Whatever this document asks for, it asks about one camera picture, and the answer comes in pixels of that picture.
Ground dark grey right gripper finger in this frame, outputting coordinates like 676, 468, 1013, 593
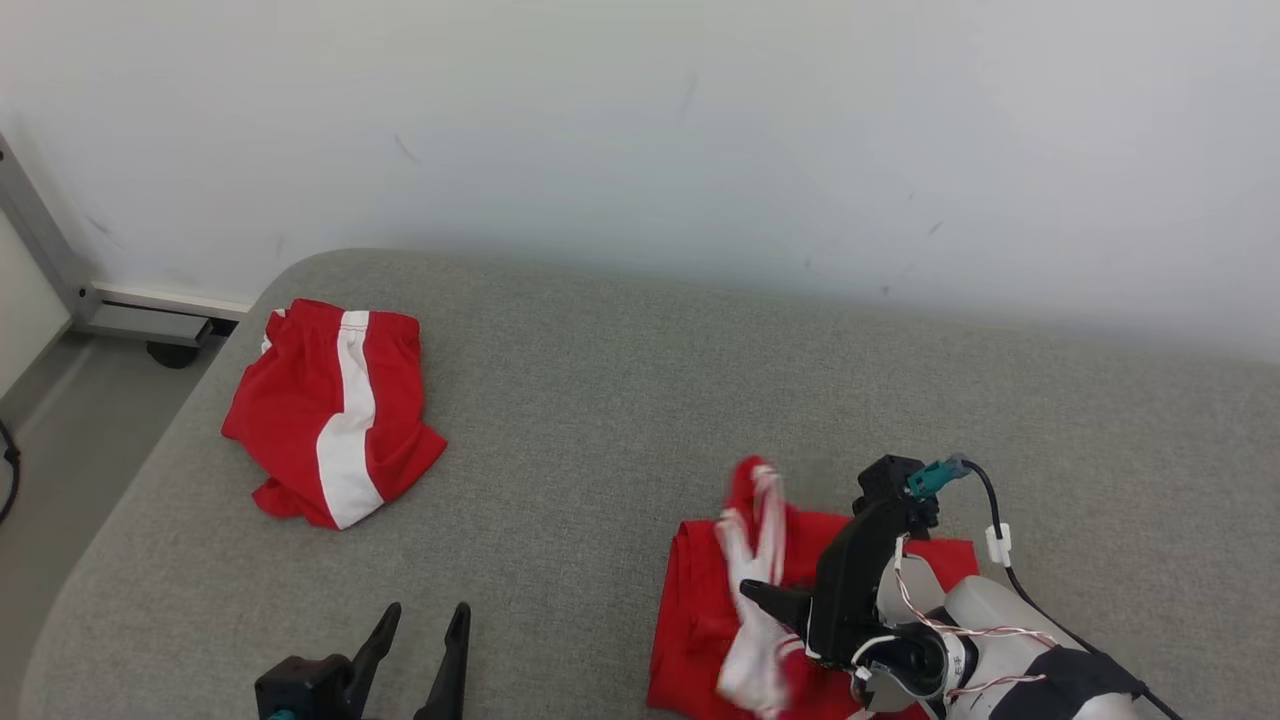
737, 579, 814, 633

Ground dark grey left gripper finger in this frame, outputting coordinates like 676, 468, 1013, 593
414, 601, 472, 720
344, 601, 404, 693

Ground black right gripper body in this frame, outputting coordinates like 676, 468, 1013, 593
805, 495, 941, 663

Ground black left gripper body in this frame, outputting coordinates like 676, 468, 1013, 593
300, 688, 417, 720

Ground red Bulls jersey white sleeves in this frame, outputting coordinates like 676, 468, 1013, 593
645, 455, 981, 720

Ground red shorts white stripe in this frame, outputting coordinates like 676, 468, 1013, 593
220, 298, 450, 531

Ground red white twisted wires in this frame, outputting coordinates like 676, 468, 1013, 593
893, 538, 1058, 703

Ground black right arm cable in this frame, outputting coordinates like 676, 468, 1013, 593
958, 459, 1188, 720

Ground black floor cable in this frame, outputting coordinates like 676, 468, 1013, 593
0, 419, 22, 527

